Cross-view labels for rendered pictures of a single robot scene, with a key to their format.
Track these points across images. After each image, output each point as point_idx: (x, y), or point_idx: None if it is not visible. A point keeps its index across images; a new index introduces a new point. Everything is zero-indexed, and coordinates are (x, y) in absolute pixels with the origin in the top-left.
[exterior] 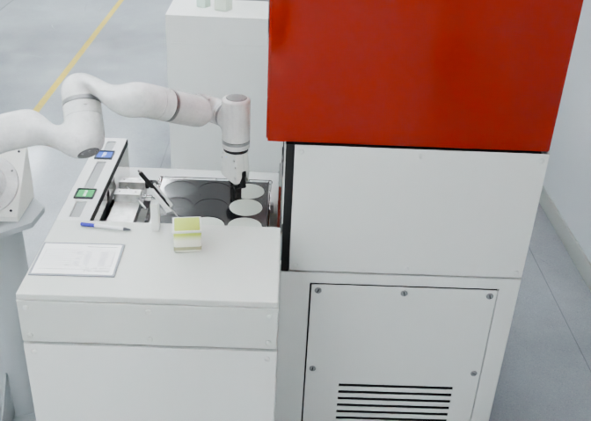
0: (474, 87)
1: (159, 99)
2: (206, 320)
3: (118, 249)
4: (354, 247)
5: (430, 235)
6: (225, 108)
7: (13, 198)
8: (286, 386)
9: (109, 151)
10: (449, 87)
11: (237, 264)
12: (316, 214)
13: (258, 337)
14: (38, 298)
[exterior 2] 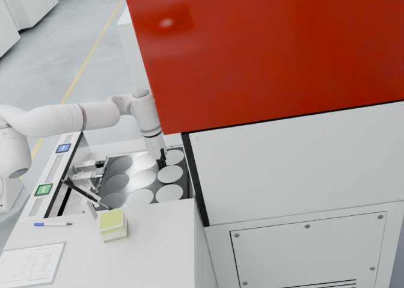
0: (347, 51)
1: (64, 118)
2: None
3: (59, 248)
4: (260, 201)
5: (323, 181)
6: (133, 104)
7: (1, 196)
8: None
9: (67, 144)
10: (322, 56)
11: (157, 249)
12: (221, 183)
13: None
14: None
